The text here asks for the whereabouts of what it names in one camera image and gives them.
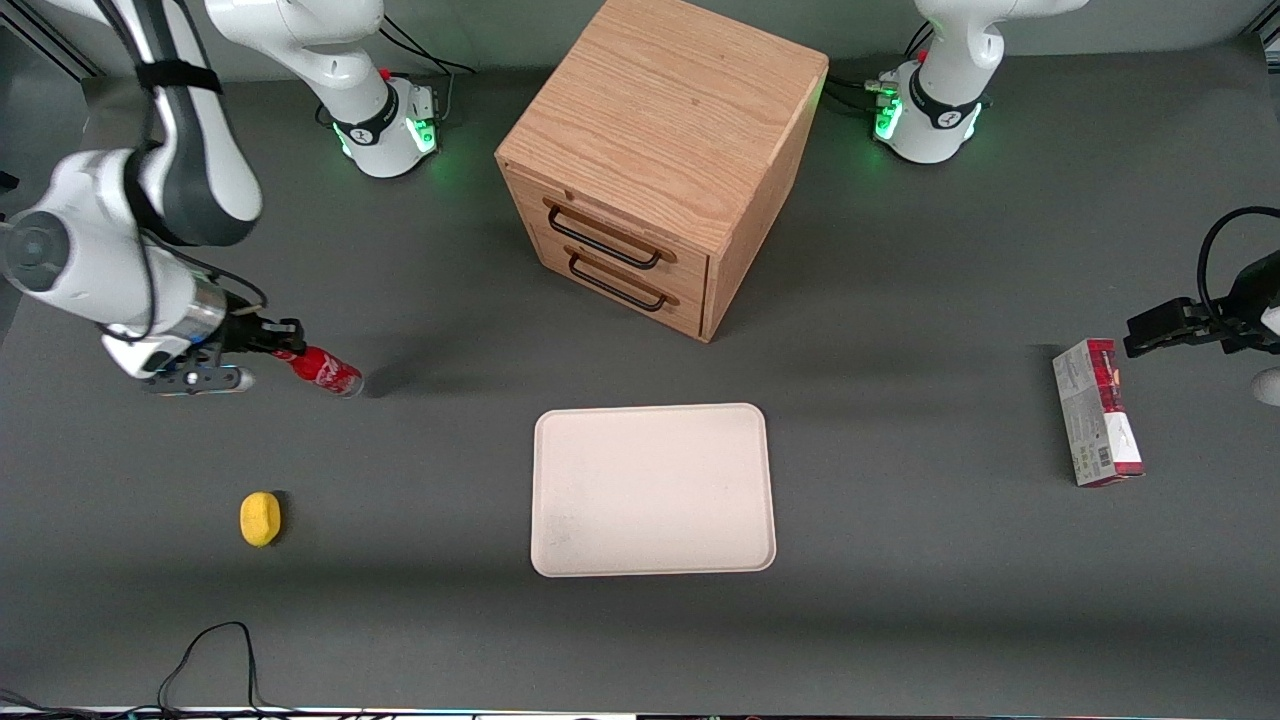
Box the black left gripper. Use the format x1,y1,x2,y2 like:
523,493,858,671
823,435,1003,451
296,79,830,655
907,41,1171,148
1125,250,1280,358

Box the yellow lemon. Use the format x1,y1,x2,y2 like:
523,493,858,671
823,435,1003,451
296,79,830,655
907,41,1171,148
240,491,283,548

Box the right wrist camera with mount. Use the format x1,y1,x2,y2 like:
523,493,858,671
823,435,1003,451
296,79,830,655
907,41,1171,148
100,335,256,398

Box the black looped gripper cable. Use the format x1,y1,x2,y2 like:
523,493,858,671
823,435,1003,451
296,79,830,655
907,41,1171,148
1197,206,1280,321

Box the black arm base cables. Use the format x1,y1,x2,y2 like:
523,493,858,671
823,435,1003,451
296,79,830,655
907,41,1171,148
828,20,936,116
378,15,477,126

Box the black drawer handle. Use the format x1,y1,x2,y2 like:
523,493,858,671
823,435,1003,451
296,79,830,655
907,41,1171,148
566,245,681,313
544,197,678,271

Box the black left arm base cables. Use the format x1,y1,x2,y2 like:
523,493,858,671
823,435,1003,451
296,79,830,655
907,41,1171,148
828,20,936,116

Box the wooden drawer cabinet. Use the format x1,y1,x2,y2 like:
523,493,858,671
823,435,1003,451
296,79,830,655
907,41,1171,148
495,0,830,344

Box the black right arm base cables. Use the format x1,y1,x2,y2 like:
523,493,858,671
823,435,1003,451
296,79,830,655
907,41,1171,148
378,15,477,126

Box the black cable on table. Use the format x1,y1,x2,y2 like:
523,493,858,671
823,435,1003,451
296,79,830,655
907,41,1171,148
0,621,301,717

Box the wooden drawer front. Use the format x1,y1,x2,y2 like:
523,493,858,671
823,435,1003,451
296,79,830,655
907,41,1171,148
535,225,709,341
506,166,711,299

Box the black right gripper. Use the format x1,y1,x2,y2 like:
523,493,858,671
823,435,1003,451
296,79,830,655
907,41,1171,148
215,312,305,353

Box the white rectangular tray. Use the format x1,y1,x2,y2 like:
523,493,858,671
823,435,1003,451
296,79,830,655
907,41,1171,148
531,403,778,579

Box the black arm cable strap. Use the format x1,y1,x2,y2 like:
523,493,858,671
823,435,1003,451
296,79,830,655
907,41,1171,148
135,60,223,96

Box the black cable along right arm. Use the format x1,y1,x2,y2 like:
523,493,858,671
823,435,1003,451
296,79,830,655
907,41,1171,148
95,0,271,346

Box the red coke bottle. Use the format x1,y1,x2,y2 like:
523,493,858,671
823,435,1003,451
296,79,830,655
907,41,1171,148
272,343,365,399

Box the red and white carton box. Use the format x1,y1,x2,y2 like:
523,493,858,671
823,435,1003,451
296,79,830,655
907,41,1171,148
1052,338,1145,488

